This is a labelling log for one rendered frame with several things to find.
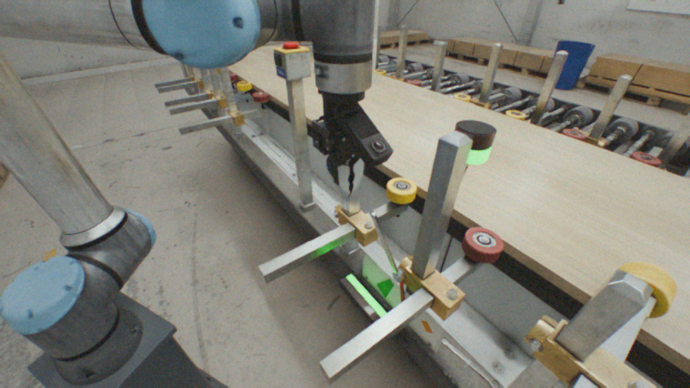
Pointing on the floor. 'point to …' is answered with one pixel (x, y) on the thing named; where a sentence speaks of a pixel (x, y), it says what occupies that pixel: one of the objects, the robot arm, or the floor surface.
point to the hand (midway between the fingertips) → (349, 194)
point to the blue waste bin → (574, 62)
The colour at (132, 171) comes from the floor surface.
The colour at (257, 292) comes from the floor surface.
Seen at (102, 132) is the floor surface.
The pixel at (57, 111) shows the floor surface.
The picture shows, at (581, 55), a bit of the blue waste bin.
